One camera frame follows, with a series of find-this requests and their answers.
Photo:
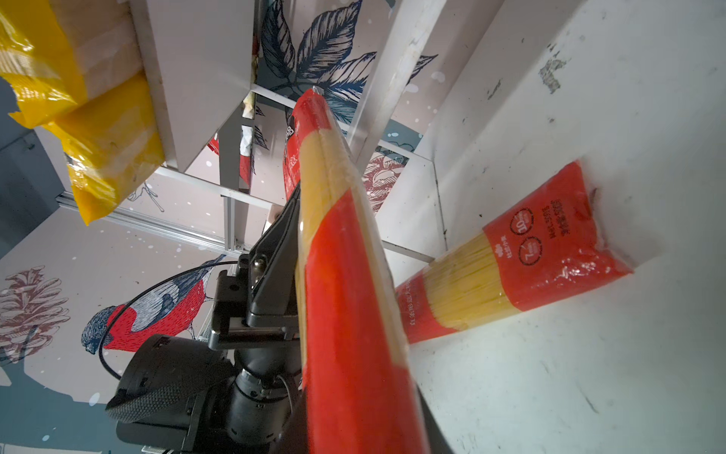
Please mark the red spaghetti pack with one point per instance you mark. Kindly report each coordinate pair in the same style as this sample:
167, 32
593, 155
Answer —
360, 395
545, 249

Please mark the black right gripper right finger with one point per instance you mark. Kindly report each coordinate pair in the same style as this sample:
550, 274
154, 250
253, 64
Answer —
437, 442

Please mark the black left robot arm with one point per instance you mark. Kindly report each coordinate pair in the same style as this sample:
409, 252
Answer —
240, 391

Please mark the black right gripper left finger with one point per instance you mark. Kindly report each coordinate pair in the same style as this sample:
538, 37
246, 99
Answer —
294, 438

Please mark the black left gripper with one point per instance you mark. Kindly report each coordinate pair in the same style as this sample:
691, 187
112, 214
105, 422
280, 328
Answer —
256, 305

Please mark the yellow spaghetti pack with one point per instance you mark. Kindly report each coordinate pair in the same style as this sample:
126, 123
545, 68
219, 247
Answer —
58, 55
112, 145

